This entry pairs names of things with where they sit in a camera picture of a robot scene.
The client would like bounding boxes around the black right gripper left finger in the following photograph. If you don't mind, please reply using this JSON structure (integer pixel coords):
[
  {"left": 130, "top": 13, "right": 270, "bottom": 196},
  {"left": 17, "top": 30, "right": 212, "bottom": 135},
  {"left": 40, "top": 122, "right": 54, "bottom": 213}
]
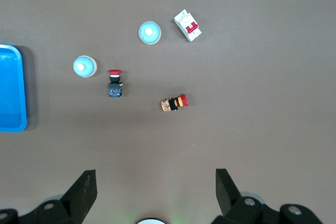
[{"left": 0, "top": 168, "right": 98, "bottom": 224}]

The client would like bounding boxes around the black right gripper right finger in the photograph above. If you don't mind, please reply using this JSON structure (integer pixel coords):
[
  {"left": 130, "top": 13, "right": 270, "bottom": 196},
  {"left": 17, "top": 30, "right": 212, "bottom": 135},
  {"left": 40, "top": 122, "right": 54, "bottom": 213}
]
[{"left": 211, "top": 168, "right": 327, "bottom": 224}]

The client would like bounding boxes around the blue call bell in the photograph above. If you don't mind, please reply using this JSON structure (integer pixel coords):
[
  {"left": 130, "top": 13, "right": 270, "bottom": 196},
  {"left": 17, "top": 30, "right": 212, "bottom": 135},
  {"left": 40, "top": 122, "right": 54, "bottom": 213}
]
[
  {"left": 138, "top": 20, "right": 162, "bottom": 46},
  {"left": 72, "top": 55, "right": 98, "bottom": 78}
]

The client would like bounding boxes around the brown table mat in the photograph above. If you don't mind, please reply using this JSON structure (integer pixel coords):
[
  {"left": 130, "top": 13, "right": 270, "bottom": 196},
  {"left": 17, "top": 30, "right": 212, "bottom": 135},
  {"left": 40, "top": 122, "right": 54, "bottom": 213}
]
[{"left": 0, "top": 0, "right": 336, "bottom": 224}]

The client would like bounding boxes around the orange emergency stop button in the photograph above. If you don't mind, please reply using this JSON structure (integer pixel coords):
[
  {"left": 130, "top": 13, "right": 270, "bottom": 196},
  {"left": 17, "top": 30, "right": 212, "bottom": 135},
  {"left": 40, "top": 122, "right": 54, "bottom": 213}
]
[{"left": 160, "top": 93, "right": 188, "bottom": 113}]

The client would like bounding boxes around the blue plastic tray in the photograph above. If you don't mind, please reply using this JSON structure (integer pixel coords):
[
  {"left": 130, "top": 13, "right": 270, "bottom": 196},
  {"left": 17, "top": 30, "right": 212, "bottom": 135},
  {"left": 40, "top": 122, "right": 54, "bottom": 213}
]
[{"left": 0, "top": 44, "right": 28, "bottom": 133}]

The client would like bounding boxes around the white circuit breaker red lever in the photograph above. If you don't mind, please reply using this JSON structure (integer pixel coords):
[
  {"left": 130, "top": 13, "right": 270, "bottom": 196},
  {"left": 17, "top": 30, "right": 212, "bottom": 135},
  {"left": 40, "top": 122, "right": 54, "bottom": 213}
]
[{"left": 173, "top": 8, "right": 203, "bottom": 42}]

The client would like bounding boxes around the red mushroom pushbutton switch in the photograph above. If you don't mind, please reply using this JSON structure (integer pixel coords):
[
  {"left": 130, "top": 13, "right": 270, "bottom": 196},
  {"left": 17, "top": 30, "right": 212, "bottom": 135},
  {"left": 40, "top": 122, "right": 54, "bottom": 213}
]
[{"left": 107, "top": 69, "right": 124, "bottom": 98}]

